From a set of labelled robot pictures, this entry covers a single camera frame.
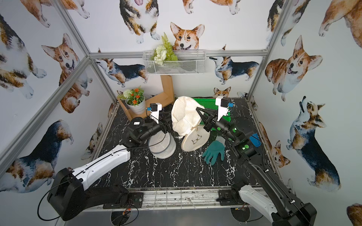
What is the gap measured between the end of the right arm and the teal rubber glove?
38cm

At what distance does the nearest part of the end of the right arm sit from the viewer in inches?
21.4

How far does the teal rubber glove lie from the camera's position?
2.89ft
